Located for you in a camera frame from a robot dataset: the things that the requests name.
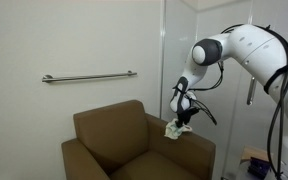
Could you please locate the dark purple object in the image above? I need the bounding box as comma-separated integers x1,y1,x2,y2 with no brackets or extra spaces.
247,157,272,178

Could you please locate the white blue patterned towel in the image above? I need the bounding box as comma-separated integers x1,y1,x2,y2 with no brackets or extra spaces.
163,118,194,140

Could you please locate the metal glass door handle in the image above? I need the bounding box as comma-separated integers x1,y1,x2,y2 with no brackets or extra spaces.
246,76,259,106

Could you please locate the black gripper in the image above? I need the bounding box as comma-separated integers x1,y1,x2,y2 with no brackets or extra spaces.
175,106,201,130

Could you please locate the metal wall grab bar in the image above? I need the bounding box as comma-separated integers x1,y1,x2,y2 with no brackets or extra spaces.
41,70,138,84

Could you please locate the brown cardboard box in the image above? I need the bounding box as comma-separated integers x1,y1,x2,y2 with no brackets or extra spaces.
61,99,217,180

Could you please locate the glass shower panel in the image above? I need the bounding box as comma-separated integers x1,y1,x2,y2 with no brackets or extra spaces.
159,0,288,180

